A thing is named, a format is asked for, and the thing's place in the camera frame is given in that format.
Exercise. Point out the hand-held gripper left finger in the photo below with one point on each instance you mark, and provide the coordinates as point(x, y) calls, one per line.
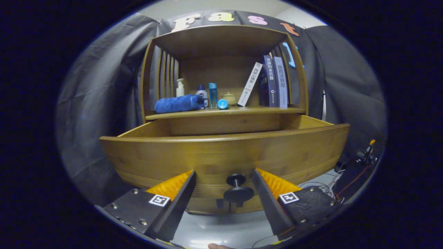
point(177, 211)

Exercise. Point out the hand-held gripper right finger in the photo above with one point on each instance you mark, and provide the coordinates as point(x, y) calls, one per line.
point(269, 207)

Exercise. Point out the black drawer knob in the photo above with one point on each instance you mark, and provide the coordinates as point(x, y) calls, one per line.
point(238, 194)

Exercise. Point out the wooden drawer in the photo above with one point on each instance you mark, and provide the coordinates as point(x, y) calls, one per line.
point(214, 155)

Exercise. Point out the white and blue tube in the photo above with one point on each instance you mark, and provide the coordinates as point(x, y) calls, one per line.
point(222, 104)

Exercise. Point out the wooden cabinet door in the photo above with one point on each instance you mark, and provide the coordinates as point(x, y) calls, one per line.
point(254, 207)
point(204, 207)

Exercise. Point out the wooden cabinet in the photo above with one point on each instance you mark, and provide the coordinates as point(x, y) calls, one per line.
point(221, 69)

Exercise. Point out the black equipment with orange part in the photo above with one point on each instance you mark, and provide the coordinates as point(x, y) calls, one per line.
point(353, 180)

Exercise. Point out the blue rolled towel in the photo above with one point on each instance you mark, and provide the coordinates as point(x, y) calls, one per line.
point(176, 103)

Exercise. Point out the beige lidded teacup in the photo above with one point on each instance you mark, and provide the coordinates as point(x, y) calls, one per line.
point(229, 97)

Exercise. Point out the white pump bottle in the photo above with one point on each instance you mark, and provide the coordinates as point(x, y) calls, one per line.
point(180, 91)

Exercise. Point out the small white bottle blue cap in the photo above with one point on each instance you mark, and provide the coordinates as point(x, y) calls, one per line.
point(202, 93)

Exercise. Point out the clear blue bottle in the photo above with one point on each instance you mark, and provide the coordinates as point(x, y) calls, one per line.
point(213, 95)

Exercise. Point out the dark blue book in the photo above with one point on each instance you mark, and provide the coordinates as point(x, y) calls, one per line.
point(271, 83)

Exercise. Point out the white spine book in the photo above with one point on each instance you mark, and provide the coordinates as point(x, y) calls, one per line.
point(250, 84)

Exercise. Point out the pale lavender book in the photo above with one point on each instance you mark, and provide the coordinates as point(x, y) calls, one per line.
point(281, 83)

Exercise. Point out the black backdrop cloth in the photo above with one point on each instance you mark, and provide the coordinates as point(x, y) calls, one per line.
point(104, 86)

